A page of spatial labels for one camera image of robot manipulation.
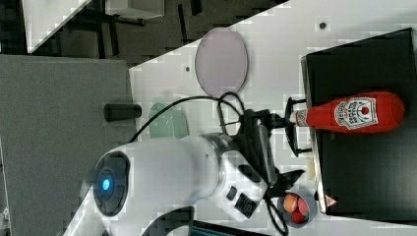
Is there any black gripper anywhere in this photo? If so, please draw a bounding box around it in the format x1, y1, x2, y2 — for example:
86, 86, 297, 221
236, 109, 305, 197

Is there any red ketchup bottle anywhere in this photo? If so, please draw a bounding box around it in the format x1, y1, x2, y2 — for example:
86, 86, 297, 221
289, 91, 405, 134

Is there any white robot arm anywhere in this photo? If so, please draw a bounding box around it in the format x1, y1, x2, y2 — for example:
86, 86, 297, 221
62, 110, 302, 236

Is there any peeled toy banana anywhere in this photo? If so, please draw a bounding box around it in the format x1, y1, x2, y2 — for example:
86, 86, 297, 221
307, 158, 316, 180

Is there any orange toy fruit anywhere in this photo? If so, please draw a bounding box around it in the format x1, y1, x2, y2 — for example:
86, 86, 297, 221
283, 194, 298, 213

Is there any pink toy fruit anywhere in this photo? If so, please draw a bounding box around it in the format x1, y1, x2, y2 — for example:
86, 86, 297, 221
297, 197, 310, 216

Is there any red toy strawberry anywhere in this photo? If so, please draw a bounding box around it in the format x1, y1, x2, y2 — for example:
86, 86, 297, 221
291, 210, 306, 224

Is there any green perforated basket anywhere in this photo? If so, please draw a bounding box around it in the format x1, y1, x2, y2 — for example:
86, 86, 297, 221
149, 108, 189, 139

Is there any round grey plate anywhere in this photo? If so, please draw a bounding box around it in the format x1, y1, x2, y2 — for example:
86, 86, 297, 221
195, 28, 249, 96

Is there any grey partition panel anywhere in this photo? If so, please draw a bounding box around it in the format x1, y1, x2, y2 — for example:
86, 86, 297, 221
0, 55, 136, 236

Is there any black cable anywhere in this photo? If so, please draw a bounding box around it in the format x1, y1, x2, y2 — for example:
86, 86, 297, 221
128, 91, 247, 144

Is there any black cylinder post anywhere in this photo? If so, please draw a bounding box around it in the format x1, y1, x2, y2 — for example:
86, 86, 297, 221
103, 103, 142, 122

